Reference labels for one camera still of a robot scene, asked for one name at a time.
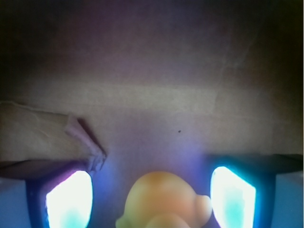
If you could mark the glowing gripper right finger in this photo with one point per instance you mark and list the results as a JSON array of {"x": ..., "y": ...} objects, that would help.
[{"x": 257, "y": 190}]

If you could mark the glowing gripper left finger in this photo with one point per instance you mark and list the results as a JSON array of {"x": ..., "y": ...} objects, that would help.
[{"x": 45, "y": 194}]

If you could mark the yellow rubber duck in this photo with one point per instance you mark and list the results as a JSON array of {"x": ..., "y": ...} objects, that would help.
[{"x": 164, "y": 200}]

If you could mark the brown paper bag tray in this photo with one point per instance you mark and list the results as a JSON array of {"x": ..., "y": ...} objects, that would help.
[{"x": 161, "y": 84}]

